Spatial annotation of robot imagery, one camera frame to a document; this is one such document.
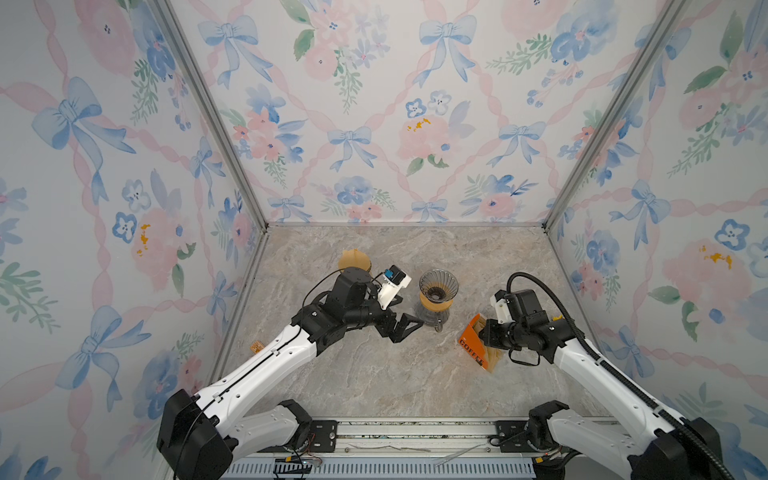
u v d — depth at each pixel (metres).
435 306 0.86
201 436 0.38
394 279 0.62
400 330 0.63
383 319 0.63
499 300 0.76
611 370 0.48
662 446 0.39
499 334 0.72
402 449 0.73
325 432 0.75
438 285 0.88
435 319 0.88
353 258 0.88
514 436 0.72
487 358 0.82
